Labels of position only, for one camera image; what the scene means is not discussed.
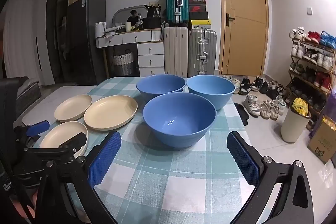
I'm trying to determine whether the oval mirror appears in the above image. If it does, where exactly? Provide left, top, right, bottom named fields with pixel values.
left=112, top=5, right=149, bottom=26

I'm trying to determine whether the dark wardrobe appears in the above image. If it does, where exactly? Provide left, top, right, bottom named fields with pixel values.
left=45, top=0, right=75, bottom=85

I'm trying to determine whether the wooden door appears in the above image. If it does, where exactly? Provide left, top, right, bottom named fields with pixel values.
left=217, top=0, right=269, bottom=75

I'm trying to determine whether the cardboard box with cat print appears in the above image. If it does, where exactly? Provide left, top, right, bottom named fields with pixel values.
left=307, top=115, right=336, bottom=164

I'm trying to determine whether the light blue bowl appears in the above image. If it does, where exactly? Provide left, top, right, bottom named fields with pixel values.
left=186, top=75, right=236, bottom=111

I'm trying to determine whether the beige suitcase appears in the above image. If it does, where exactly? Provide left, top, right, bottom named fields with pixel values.
left=163, top=22, right=189, bottom=77

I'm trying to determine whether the white dressing table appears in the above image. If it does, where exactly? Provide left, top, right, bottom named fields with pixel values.
left=95, top=28, right=166, bottom=77

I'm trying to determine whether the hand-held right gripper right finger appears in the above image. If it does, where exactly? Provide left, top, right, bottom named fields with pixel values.
left=226, top=131, right=314, bottom=224

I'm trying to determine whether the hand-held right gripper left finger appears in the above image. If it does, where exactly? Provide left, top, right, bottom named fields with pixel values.
left=35, top=131, right=122, bottom=224

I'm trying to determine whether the row of worn shoes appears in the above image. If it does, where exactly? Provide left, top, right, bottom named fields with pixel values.
left=222, top=74, right=289, bottom=121

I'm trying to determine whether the wicker laundry basket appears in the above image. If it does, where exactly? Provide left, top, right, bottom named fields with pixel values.
left=112, top=49, right=135, bottom=76

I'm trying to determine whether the white trash bin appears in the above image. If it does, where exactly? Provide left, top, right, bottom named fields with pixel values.
left=280, top=106, right=311, bottom=143

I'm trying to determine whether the large beige plate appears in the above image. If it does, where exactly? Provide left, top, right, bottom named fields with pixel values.
left=84, top=95, right=138, bottom=131

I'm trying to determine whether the shoe rack with shoes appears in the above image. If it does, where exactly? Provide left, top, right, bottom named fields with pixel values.
left=289, top=27, right=336, bottom=111

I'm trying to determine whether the teal checked tablecloth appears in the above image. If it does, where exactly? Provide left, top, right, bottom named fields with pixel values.
left=64, top=76, right=265, bottom=224

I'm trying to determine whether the dark grey refrigerator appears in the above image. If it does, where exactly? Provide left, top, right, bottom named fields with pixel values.
left=64, top=0, right=107, bottom=85

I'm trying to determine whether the grey patterned mattress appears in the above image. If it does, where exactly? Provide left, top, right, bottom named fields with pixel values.
left=16, top=76, right=42, bottom=117

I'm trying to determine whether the black slipper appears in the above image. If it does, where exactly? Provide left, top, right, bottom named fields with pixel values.
left=233, top=103, right=250, bottom=126

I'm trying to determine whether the silver suitcase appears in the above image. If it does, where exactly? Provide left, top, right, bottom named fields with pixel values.
left=188, top=29, right=217, bottom=77

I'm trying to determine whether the black printed paper bag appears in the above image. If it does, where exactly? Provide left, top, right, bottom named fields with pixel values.
left=144, top=4, right=162, bottom=18

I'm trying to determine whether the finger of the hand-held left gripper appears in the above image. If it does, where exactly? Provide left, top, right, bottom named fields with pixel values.
left=24, top=132, right=88, bottom=161
left=14, top=120, right=50, bottom=146

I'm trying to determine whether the teal suitcase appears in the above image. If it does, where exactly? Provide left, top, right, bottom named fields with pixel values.
left=165, top=0, right=189, bottom=24

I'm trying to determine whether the yellow plastic bag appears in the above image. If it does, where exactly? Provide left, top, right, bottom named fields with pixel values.
left=291, top=97, right=309, bottom=117

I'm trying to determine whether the white kettle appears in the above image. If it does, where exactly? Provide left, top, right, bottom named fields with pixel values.
left=94, top=21, right=107, bottom=38

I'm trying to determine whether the small beige plate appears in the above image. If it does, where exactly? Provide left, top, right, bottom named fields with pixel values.
left=39, top=121, right=89, bottom=159
left=54, top=94, right=93, bottom=123

